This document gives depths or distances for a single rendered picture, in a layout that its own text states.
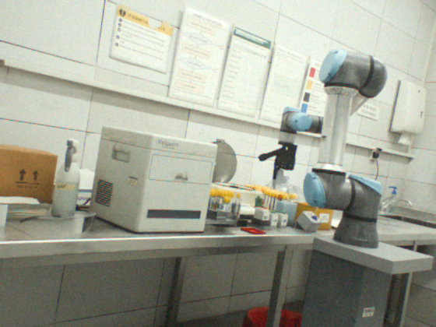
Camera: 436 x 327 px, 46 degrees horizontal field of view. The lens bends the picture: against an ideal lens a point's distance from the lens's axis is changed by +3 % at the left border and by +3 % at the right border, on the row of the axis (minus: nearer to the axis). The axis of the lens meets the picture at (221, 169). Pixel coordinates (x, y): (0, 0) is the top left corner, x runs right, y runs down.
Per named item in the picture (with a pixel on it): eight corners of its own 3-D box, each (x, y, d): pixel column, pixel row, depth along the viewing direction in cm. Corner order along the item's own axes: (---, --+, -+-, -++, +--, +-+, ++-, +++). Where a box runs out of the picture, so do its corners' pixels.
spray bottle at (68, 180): (56, 219, 152) (68, 138, 151) (41, 213, 159) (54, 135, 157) (82, 219, 158) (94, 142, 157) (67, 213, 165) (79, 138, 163)
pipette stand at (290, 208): (283, 226, 215) (286, 203, 215) (269, 223, 220) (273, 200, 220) (296, 226, 223) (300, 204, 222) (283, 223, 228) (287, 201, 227)
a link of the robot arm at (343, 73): (353, 213, 171) (376, 50, 171) (311, 208, 167) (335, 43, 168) (336, 209, 183) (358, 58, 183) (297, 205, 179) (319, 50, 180)
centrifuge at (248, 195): (230, 218, 215) (235, 189, 214) (193, 204, 239) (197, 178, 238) (272, 220, 229) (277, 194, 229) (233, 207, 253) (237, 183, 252)
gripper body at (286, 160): (291, 172, 218) (296, 145, 216) (271, 168, 220) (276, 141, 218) (293, 170, 225) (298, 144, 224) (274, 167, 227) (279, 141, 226)
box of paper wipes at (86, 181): (63, 205, 179) (70, 169, 179) (45, 198, 187) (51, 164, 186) (116, 205, 197) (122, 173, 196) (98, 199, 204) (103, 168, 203)
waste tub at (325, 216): (312, 230, 221) (316, 207, 221) (289, 223, 231) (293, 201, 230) (331, 230, 230) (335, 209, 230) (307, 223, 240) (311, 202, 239)
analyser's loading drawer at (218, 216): (195, 226, 168) (197, 211, 168) (181, 222, 173) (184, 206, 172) (236, 226, 183) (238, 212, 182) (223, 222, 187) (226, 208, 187)
